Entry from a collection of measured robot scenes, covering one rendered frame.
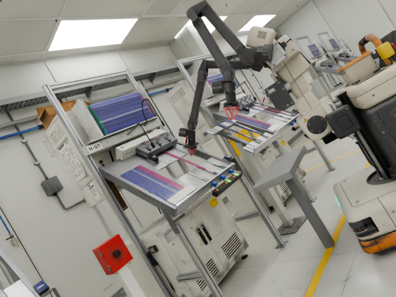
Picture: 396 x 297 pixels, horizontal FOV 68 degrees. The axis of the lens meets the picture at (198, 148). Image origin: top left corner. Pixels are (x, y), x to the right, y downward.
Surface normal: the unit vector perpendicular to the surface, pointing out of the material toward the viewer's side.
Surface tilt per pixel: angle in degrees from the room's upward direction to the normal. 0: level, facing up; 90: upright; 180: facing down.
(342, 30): 90
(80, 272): 90
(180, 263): 90
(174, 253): 90
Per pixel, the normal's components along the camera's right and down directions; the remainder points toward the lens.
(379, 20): -0.59, 0.34
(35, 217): 0.62, -0.39
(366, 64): -0.29, 0.20
